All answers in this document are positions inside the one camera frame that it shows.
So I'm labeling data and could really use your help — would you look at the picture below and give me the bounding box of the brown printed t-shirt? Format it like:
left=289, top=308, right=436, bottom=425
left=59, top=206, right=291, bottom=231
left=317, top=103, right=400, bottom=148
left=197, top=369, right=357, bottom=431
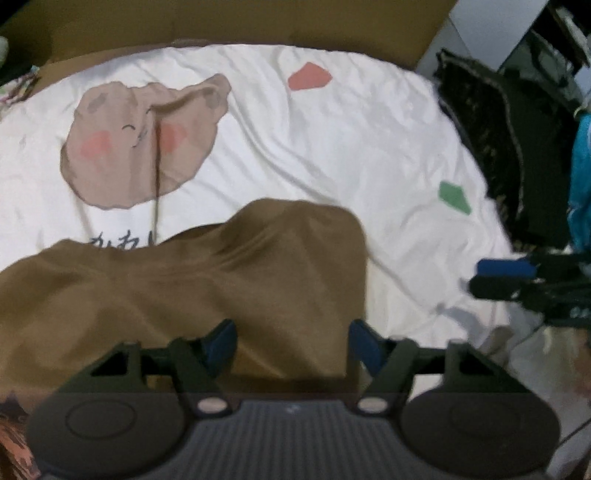
left=0, top=198, right=370, bottom=398

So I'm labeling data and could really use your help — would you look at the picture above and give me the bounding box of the dark patterned cushion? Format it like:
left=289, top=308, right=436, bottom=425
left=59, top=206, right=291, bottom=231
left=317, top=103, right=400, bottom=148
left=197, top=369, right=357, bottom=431
left=434, top=48, right=575, bottom=247

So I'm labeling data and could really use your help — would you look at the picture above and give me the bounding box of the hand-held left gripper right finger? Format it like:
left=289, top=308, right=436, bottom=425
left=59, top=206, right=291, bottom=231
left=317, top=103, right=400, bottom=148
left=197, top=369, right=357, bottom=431
left=348, top=318, right=532, bottom=417

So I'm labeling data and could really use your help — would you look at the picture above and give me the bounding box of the floral cloth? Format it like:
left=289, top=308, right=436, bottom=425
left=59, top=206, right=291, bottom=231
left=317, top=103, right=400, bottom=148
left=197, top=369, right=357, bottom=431
left=0, top=65, right=40, bottom=109

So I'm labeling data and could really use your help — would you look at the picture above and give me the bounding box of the teal printed blanket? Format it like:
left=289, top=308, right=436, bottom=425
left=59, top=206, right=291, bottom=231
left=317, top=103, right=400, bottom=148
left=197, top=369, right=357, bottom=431
left=567, top=113, right=591, bottom=252

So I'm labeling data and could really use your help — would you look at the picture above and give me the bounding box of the white printed bed sheet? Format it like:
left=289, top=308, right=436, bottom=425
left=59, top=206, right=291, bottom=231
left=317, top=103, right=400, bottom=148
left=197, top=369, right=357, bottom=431
left=0, top=44, right=578, bottom=467

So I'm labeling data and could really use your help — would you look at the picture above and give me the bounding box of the black bag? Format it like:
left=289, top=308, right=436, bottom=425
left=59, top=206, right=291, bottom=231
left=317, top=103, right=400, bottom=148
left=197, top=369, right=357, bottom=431
left=501, top=25, right=589, bottom=114

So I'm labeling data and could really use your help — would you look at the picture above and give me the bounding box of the brown cardboard sheet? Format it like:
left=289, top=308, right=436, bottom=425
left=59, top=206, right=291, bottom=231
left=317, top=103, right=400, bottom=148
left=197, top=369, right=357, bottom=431
left=0, top=0, right=458, bottom=88

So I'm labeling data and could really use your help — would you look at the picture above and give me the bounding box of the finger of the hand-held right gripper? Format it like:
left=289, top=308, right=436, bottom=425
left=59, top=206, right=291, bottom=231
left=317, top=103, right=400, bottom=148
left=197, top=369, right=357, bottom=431
left=476, top=258, right=539, bottom=280
left=468, top=276, right=532, bottom=302

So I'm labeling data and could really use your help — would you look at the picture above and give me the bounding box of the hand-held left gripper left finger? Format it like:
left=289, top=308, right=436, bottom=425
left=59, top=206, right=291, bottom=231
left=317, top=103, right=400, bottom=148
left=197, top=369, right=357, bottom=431
left=55, top=318, right=240, bottom=416

